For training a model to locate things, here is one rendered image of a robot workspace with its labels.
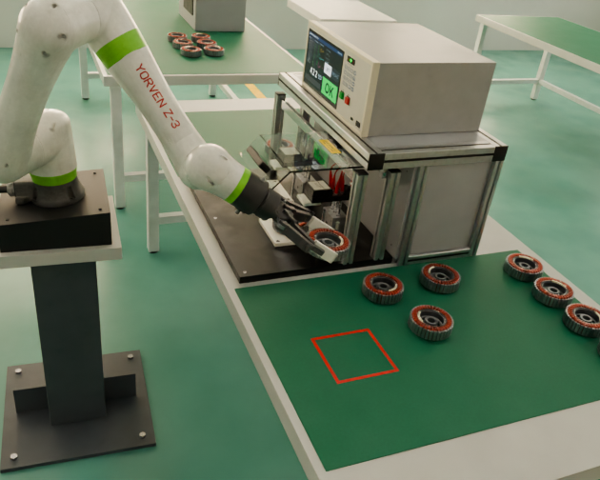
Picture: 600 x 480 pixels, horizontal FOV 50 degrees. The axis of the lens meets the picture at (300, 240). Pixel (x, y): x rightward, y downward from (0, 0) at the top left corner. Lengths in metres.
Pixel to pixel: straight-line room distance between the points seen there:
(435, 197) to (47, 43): 1.07
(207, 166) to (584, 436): 1.01
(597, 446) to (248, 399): 1.33
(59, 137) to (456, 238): 1.17
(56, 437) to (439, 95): 1.63
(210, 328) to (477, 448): 1.58
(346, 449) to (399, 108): 0.91
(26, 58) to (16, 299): 1.64
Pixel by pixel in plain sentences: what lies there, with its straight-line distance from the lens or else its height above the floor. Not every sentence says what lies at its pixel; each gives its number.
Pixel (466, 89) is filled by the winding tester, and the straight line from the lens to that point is 1.89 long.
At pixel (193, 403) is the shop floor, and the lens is 2.45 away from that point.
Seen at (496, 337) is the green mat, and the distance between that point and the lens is 1.74.
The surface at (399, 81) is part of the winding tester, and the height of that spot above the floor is 1.27.
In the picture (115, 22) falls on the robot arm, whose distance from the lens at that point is 1.59.
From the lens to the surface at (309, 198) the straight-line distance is 1.90.
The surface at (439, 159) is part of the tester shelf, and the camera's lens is 1.79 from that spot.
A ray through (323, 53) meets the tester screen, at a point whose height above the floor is 1.25.
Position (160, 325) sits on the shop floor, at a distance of 2.78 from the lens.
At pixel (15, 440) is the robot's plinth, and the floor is 0.02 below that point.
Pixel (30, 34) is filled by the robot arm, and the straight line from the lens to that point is 1.49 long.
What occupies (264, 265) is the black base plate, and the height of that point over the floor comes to 0.77.
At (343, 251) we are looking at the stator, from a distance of 1.57.
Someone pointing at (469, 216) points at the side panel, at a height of 0.89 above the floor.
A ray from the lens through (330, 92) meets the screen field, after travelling 1.93.
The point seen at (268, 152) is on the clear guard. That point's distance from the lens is 1.75.
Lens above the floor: 1.75
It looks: 31 degrees down
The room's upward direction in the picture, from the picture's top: 7 degrees clockwise
